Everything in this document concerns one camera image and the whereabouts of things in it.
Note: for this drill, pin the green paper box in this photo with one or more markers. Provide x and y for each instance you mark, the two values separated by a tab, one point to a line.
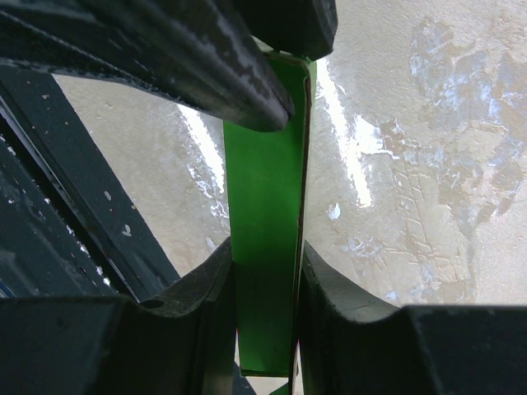
266	180

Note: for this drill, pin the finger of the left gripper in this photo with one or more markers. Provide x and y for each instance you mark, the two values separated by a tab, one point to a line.
196	53
303	28

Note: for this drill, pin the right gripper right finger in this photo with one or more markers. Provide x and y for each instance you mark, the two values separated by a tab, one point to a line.
352	342

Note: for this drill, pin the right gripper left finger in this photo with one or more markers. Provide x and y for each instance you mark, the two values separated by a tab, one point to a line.
181	341

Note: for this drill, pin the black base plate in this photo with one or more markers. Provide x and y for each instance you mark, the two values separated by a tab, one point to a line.
67	225

